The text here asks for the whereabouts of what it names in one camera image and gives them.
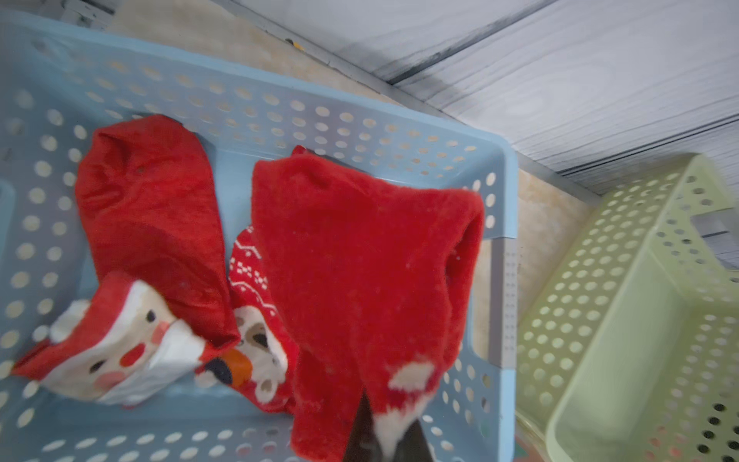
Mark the blue plastic basket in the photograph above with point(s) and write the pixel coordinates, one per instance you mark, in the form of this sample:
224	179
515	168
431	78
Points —
59	83

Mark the red white striped sock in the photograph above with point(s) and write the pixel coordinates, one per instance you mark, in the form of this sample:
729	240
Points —
261	366

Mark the green plastic basket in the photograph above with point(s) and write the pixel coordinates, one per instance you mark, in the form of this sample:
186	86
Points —
631	351

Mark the red fluffy sock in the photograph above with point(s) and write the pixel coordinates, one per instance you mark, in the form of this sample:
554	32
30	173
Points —
372	283

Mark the red santa sock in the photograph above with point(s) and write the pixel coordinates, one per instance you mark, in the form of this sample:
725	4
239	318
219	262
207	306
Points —
146	198

